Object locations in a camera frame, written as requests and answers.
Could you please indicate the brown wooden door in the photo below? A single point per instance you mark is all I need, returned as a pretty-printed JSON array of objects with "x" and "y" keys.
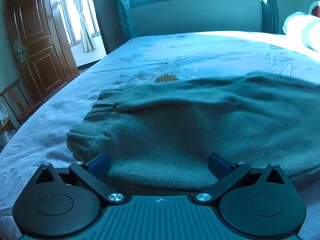
[{"x": 40, "y": 43}]

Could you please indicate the teal curtain near headboard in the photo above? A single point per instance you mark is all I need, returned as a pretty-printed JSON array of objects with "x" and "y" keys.
[{"x": 270, "y": 16}]

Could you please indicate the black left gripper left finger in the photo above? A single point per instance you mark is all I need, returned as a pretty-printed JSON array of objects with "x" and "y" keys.
[{"x": 99, "y": 166}]

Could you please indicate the light blue floral bedsheet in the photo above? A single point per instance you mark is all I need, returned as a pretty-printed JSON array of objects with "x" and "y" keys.
[{"x": 141, "y": 60}]

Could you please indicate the teal curtain near door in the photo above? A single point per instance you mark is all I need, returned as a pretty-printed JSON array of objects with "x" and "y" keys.
[{"x": 126, "y": 20}]

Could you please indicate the white rolled duvet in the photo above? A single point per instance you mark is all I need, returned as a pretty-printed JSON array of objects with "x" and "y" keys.
[{"x": 304, "y": 28}]

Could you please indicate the balcony window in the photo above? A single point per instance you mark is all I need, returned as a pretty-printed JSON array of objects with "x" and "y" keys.
[{"x": 71, "y": 20}]

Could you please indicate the wooden chair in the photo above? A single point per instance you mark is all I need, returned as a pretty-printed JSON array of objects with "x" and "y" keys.
[{"x": 18, "y": 104}]

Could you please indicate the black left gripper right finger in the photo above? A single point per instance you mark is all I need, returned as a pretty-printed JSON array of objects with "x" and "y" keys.
[{"x": 219, "y": 166}]

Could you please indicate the red white headboard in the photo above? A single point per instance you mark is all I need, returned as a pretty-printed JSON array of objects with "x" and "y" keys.
[{"x": 314, "y": 8}]

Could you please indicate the white balcony curtain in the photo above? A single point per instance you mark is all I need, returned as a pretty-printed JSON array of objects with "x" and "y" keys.
[{"x": 87, "y": 42}]

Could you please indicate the grey-green fleece pants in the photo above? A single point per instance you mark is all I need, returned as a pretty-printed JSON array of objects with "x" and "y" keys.
[{"x": 160, "y": 135}]

